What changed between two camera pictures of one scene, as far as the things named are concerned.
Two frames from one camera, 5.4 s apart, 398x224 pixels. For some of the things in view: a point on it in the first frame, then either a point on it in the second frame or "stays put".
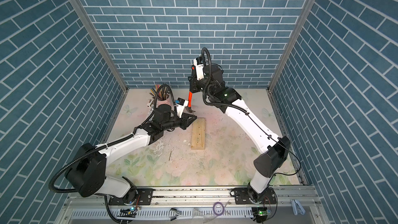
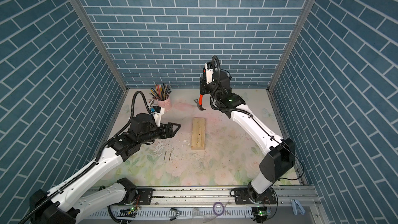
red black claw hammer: x=188 y=107 → x=199 y=102
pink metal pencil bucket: x=168 y=101 stays put
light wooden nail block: x=198 y=137 stays put
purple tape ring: x=218 y=214 stays put
